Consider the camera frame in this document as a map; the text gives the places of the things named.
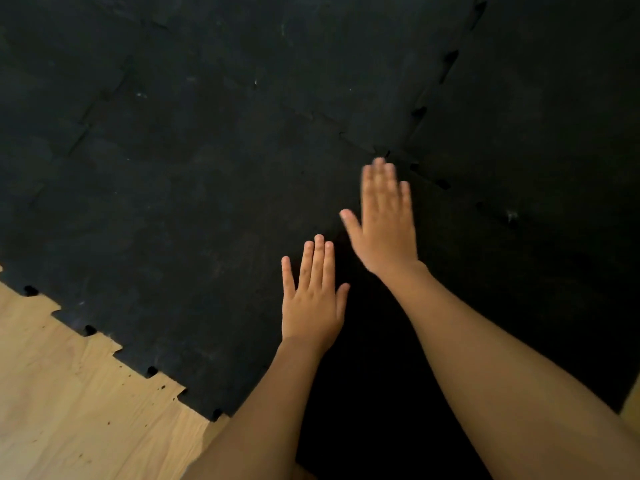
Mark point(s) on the person's right little finger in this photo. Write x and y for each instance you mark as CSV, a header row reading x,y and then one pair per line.
x,y
406,198

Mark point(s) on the person's left thumb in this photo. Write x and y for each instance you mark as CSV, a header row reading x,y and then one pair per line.
x,y
342,300

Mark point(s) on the person's left hand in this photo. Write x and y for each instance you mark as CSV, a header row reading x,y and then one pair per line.
x,y
311,312

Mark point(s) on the person's right hand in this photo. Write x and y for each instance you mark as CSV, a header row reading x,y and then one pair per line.
x,y
387,239

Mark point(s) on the person's left middle finger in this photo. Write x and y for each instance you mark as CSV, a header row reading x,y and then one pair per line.
x,y
317,261

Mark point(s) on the person's left little finger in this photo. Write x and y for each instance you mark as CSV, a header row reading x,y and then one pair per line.
x,y
288,277

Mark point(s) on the person's right middle finger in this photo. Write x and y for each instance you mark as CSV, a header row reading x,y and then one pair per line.
x,y
380,182

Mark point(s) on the person's right forearm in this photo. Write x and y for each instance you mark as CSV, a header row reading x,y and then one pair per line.
x,y
500,384

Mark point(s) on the person's left forearm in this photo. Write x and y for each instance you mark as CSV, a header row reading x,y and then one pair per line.
x,y
260,419

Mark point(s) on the person's right thumb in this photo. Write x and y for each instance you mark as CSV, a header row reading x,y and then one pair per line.
x,y
351,227

